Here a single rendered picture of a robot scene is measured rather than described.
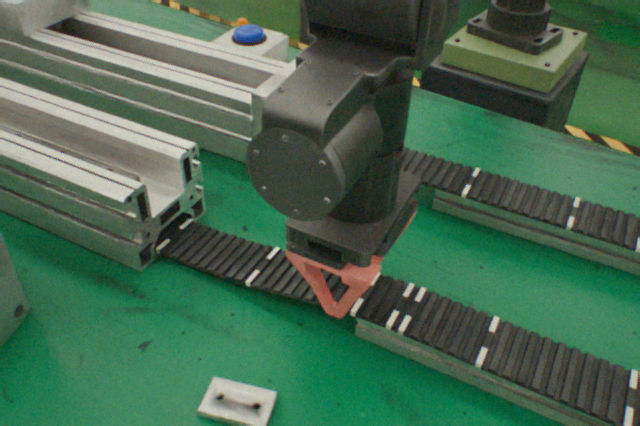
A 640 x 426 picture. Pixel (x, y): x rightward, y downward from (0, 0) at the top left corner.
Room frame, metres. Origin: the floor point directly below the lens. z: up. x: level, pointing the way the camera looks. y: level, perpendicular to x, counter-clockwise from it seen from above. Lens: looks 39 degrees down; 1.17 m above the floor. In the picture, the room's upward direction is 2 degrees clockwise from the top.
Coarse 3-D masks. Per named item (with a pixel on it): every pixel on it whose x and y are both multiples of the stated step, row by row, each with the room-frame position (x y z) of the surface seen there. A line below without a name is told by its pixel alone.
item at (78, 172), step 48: (0, 96) 0.55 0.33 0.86; (48, 96) 0.54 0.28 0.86; (0, 144) 0.45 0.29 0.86; (48, 144) 0.50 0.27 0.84; (96, 144) 0.49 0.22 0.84; (144, 144) 0.46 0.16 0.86; (192, 144) 0.46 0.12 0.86; (0, 192) 0.45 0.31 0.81; (48, 192) 0.42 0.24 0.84; (96, 192) 0.39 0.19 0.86; (144, 192) 0.40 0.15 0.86; (192, 192) 0.45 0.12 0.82; (96, 240) 0.40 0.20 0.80; (144, 240) 0.39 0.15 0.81
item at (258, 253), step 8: (256, 248) 0.40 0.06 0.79; (264, 248) 0.40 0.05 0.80; (272, 248) 0.40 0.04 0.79; (248, 256) 0.39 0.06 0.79; (256, 256) 0.39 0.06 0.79; (264, 256) 0.39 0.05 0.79; (240, 264) 0.38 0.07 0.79; (248, 264) 0.38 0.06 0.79; (256, 264) 0.38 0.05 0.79; (232, 272) 0.37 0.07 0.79; (240, 272) 0.37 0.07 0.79; (248, 272) 0.37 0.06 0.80; (232, 280) 0.36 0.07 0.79; (240, 280) 0.36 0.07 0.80
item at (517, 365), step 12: (516, 336) 0.29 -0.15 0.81; (528, 336) 0.30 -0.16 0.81; (516, 348) 0.28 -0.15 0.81; (528, 348) 0.28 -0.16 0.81; (504, 360) 0.27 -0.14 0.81; (516, 360) 0.27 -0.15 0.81; (528, 360) 0.27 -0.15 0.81; (504, 372) 0.26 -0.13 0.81; (516, 372) 0.26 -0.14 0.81; (528, 372) 0.26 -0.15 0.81
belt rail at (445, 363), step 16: (368, 336) 0.31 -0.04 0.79; (384, 336) 0.31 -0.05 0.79; (400, 336) 0.30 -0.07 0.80; (400, 352) 0.30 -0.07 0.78; (416, 352) 0.29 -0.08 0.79; (432, 352) 0.29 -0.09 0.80; (448, 368) 0.28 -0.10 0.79; (464, 368) 0.28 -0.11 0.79; (480, 384) 0.27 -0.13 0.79; (496, 384) 0.27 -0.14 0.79; (512, 384) 0.26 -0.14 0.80; (512, 400) 0.26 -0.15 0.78; (528, 400) 0.25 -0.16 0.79; (544, 400) 0.26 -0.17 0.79; (560, 416) 0.24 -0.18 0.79; (576, 416) 0.24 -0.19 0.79
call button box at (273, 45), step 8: (232, 32) 0.78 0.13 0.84; (264, 32) 0.79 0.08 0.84; (272, 32) 0.79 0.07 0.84; (216, 40) 0.75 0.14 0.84; (224, 40) 0.76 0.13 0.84; (232, 40) 0.75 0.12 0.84; (264, 40) 0.76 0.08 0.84; (272, 40) 0.76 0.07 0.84; (280, 40) 0.76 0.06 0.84; (288, 40) 0.78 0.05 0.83; (240, 48) 0.73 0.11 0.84; (248, 48) 0.73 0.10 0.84; (256, 48) 0.73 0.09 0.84; (264, 48) 0.74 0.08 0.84; (272, 48) 0.74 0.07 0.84; (280, 48) 0.76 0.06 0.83; (288, 48) 0.78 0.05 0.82; (264, 56) 0.72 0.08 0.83; (272, 56) 0.74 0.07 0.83; (280, 56) 0.76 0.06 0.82; (288, 56) 0.78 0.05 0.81
